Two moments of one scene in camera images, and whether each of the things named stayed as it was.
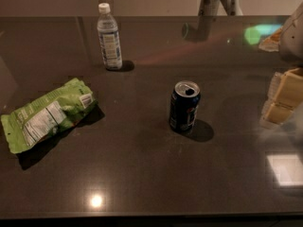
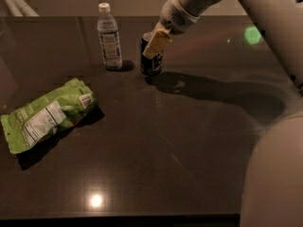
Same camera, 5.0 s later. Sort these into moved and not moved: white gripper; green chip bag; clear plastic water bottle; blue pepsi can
Moved: blue pepsi can; white gripper
Not moved: green chip bag; clear plastic water bottle
